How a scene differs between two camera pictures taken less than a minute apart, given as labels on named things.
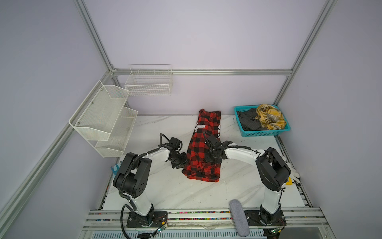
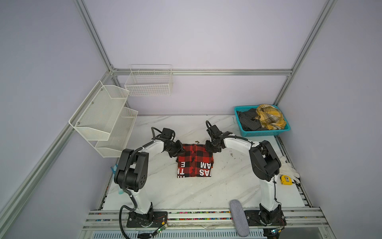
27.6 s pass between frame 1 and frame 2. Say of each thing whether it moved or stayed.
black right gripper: moved
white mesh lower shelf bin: stayed
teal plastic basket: stayed
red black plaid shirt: moved
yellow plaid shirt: stayed
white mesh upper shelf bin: stayed
